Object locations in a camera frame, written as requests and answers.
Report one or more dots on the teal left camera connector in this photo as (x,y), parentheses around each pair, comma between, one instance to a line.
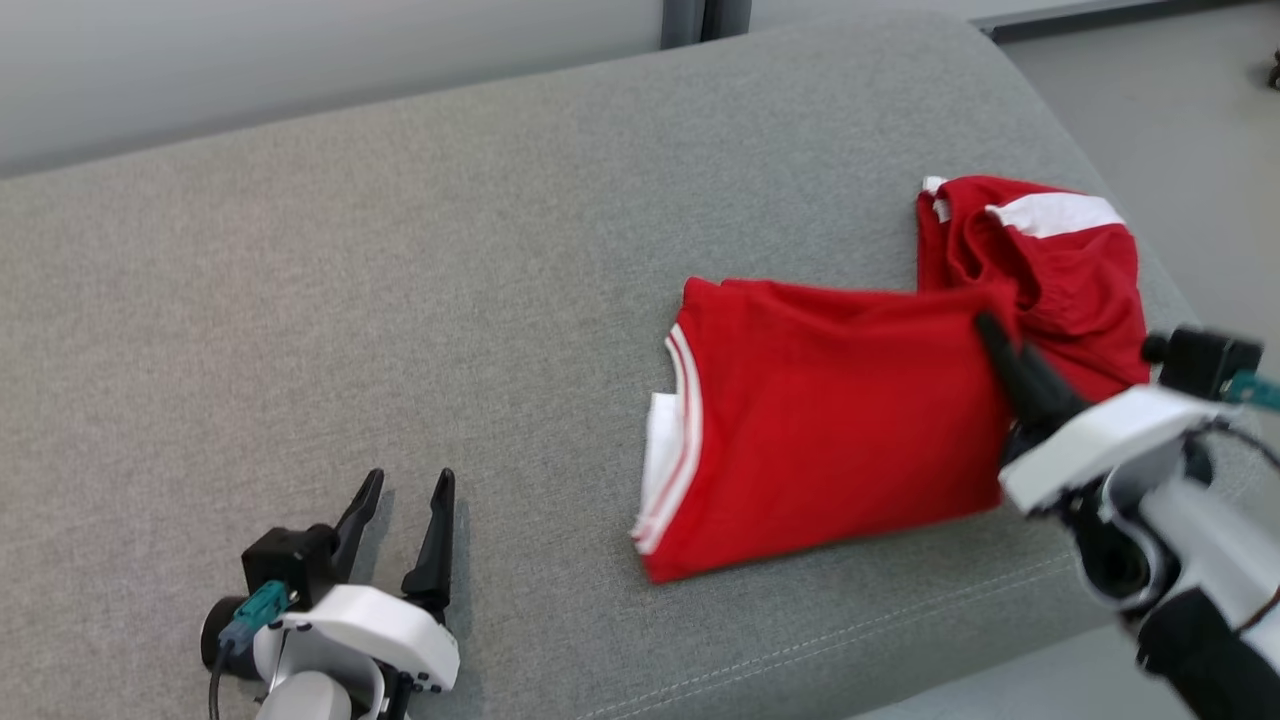
(255,615)

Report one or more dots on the grey partition foot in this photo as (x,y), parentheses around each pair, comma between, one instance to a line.
(682,22)
(728,18)

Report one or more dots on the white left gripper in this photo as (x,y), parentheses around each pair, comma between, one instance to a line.
(390,630)

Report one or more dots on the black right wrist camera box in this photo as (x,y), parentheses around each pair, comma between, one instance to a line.
(1205,362)

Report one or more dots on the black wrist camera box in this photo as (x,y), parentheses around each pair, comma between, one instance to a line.
(290,565)
(1205,362)

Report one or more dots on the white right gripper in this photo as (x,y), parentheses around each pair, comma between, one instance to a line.
(1100,440)

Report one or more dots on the red Bulls jersey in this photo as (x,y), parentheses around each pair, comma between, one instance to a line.
(830,430)

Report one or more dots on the teal camera connector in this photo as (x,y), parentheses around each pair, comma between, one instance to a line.
(255,615)
(1258,390)

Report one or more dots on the red shorts white stripe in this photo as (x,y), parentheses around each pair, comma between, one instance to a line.
(1060,270)

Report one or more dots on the grey fabric sofa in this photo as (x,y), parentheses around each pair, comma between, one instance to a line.
(400,300)

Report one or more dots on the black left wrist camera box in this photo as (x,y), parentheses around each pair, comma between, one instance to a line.
(290,565)

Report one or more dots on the teal right camera connector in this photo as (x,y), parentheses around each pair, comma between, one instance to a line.
(1258,390)

